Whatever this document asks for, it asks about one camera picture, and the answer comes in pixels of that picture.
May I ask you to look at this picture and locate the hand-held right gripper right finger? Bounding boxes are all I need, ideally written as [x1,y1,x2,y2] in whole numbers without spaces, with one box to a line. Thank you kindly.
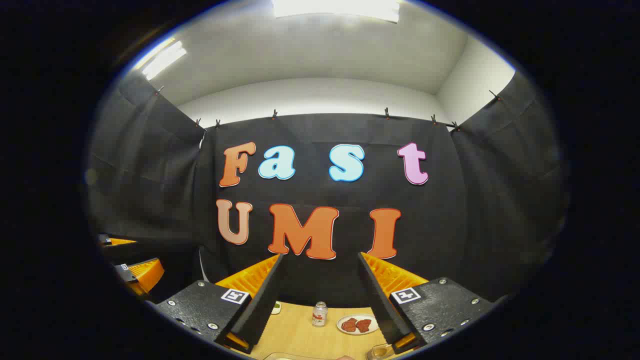
[356,251,507,356]

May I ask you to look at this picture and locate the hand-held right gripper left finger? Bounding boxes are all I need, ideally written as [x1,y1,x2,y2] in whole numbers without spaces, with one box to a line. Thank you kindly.
[147,253,289,355]

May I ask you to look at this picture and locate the white round plate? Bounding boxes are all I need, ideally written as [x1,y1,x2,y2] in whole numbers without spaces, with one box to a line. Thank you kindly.
[336,313,379,335]

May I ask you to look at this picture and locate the rectangular ceiling light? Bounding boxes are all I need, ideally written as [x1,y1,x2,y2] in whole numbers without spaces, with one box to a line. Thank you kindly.
[135,39,188,81]

